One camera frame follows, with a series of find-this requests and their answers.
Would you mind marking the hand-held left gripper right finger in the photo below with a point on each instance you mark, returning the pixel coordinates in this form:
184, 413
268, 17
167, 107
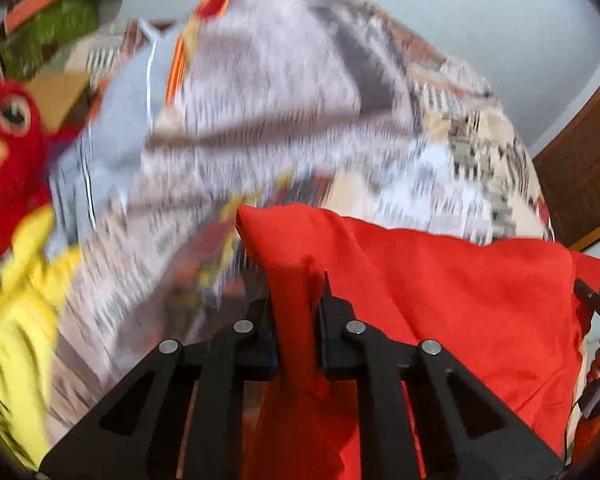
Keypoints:
330, 340

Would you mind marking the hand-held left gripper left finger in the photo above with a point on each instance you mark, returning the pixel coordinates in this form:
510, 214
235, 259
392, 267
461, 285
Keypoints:
265, 340

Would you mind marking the red zip jacket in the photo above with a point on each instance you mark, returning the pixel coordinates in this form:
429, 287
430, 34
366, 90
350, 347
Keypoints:
455, 310

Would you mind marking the person's right forearm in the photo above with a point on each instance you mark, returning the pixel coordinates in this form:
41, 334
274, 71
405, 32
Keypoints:
592, 435

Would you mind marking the brown wooden door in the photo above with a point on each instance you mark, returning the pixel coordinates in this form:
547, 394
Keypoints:
585, 160

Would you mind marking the printed folded quilt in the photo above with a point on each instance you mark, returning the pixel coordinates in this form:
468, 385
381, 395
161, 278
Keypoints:
280, 110

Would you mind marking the yellow printed plush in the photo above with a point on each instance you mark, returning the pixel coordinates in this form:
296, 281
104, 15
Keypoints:
15, 335

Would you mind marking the grey-blue cloth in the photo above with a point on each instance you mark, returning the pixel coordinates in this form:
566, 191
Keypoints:
125, 110

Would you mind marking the brown cardboard box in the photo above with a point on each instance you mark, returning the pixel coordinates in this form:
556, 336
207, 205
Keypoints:
60, 97

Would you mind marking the orange patchwork pillow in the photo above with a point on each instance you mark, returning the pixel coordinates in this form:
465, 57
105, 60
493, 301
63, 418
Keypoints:
105, 55

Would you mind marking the green patterned cloth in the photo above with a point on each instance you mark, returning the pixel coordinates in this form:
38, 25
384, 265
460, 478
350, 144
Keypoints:
60, 30

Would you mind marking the orange box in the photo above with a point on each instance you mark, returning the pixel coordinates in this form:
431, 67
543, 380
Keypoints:
35, 5

